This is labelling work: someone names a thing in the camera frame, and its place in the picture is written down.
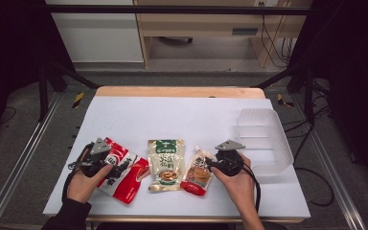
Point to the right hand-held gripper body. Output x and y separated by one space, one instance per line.
229 161

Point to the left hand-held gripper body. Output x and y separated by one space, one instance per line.
96 159

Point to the red and white food packet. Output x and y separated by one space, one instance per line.
126 179

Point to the orange and red food packet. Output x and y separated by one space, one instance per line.
197 179

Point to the clear plastic container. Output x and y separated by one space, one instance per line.
265 140

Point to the green and cream food packet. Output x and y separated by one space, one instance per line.
166 159

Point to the person's right hand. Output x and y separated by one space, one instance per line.
239 188

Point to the person's left hand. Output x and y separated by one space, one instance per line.
83 188

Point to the white table cover sheet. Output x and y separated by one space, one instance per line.
179 121

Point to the yellow and black tape strip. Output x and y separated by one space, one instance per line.
282 101
78 100

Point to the white cabinet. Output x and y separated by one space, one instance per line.
99 35

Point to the light wooden desk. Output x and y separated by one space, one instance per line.
204 22

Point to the black curtain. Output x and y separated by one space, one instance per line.
9 48
354 80

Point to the black horizontal frame bar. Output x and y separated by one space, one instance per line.
172 9

